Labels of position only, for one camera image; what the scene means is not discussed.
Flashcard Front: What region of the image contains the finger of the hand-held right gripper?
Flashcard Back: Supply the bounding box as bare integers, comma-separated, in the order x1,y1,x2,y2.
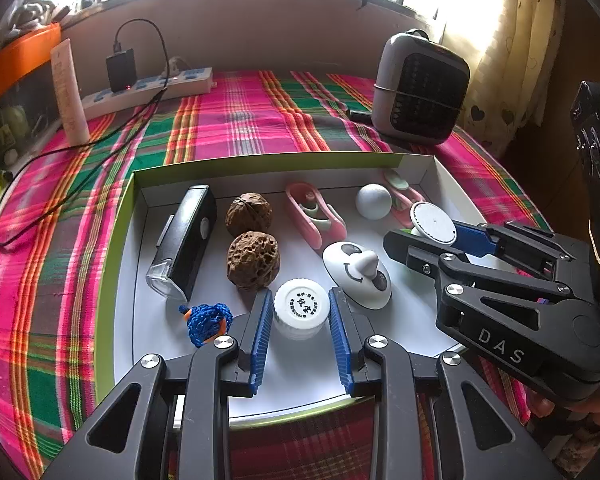
450,219,578,281
382,228,576,311

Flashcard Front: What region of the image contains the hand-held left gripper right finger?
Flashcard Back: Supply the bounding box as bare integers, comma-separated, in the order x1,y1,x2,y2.
328,287,563,480

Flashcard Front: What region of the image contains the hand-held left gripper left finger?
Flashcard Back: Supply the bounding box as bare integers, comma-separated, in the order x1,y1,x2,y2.
40,290,274,480

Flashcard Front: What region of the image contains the green cup with white lid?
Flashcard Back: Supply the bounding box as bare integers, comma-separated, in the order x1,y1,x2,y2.
402,201,458,247

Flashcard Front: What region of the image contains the small white jar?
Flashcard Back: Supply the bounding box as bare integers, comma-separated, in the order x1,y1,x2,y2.
272,278,328,342

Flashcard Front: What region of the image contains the pink and white small bottle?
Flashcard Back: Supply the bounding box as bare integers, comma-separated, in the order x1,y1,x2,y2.
382,169,427,229

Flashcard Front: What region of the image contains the white smiley dome toy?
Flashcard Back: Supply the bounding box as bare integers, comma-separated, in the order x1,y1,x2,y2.
322,241,393,310

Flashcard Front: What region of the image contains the white ball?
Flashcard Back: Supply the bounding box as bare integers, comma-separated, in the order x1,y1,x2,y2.
356,184,393,220

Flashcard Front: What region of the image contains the brown walnut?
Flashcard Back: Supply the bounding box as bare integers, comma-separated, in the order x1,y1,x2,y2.
227,231,282,291
225,192,273,238

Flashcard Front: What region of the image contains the pink plastic clip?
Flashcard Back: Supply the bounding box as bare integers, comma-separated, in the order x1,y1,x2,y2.
285,181,348,250

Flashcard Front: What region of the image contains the black bike light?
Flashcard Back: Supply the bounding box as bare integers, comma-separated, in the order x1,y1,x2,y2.
145,185,218,302

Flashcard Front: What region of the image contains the green white cardboard box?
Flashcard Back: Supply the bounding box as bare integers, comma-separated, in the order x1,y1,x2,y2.
94,152,488,428

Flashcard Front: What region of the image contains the person's right hand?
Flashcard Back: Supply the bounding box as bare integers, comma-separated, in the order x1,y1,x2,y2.
527,387,600,428

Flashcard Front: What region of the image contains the grey space heater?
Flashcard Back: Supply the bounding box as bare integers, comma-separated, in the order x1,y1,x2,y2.
371,28,471,147

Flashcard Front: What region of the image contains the heart print curtain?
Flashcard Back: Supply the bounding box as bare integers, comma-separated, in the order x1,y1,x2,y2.
445,0,571,156

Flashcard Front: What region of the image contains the plaid blanket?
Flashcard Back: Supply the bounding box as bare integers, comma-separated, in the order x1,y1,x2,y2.
0,70,551,480

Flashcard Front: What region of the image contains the white power strip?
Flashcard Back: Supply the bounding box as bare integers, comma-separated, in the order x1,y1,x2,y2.
80,66,215,120

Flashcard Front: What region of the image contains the black charger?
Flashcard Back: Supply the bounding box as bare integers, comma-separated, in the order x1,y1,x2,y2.
105,49,138,93

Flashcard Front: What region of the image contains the cream tube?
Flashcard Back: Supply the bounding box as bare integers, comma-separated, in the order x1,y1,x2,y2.
50,38,91,144

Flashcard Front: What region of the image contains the glass tank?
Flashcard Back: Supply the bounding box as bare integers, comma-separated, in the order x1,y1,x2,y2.
0,75,63,171

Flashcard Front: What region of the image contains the orange tray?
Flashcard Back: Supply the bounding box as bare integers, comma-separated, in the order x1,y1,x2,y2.
0,23,62,111

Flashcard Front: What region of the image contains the pile of papers and packets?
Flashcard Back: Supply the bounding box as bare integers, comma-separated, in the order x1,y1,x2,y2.
0,0,71,31

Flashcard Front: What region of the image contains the black charger cable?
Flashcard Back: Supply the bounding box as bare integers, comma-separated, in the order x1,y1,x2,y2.
0,19,173,250

